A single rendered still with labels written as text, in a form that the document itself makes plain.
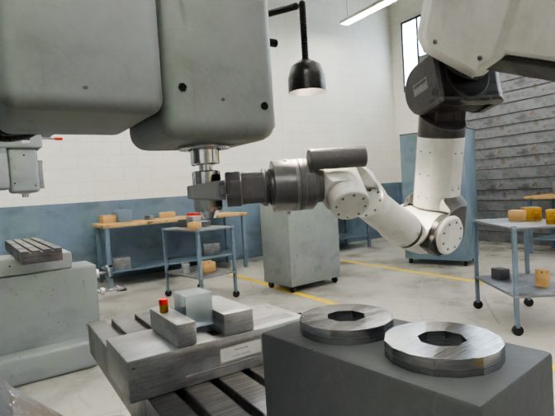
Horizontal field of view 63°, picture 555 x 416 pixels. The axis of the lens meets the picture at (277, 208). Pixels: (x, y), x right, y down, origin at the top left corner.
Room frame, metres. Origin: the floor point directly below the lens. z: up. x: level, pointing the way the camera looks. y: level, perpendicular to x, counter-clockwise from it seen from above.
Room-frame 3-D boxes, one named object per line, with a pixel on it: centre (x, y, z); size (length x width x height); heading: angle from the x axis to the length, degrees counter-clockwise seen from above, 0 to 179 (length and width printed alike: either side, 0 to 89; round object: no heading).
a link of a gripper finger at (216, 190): (0.72, 0.11, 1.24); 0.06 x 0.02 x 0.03; 97
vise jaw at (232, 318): (0.86, 0.12, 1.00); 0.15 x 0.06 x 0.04; 33
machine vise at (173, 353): (0.85, 0.14, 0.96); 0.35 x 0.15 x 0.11; 123
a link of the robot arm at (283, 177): (0.76, 0.02, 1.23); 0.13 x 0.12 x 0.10; 7
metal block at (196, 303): (0.83, 0.17, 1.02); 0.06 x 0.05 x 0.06; 33
